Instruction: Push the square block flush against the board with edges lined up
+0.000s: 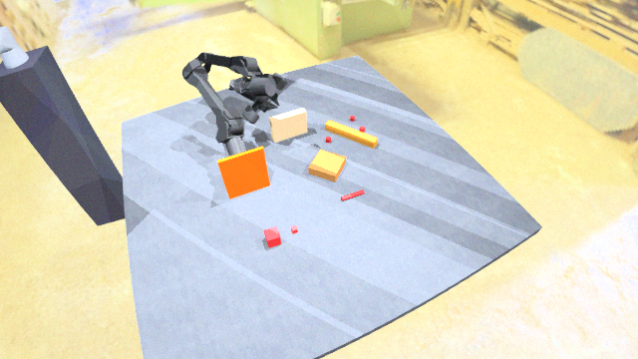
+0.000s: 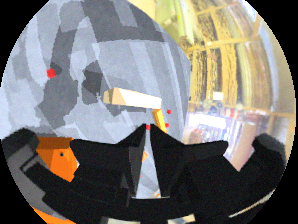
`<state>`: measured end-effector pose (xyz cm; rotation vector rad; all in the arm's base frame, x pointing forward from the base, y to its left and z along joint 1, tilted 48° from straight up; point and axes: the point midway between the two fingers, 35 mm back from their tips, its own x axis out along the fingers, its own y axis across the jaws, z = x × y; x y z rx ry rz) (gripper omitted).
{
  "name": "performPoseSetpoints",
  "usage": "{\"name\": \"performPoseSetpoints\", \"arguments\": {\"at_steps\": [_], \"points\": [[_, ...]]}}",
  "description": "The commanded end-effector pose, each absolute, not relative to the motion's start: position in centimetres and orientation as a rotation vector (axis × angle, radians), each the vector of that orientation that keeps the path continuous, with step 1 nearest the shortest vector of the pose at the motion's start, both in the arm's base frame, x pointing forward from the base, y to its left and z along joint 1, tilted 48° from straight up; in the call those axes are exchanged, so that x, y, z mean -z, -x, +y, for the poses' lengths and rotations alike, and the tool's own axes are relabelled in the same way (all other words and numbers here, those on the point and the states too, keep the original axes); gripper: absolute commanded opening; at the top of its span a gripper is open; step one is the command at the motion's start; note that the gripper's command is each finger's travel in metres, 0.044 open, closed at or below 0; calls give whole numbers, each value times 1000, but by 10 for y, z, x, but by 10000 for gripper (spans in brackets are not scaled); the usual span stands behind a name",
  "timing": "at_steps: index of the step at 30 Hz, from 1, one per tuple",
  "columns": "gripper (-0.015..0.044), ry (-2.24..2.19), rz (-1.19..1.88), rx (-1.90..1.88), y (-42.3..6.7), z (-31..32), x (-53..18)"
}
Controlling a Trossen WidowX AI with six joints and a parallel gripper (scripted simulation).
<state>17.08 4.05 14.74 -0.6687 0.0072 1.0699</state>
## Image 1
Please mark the orange flat bar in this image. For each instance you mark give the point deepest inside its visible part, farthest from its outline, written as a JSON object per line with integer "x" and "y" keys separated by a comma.
{"x": 350, "y": 134}

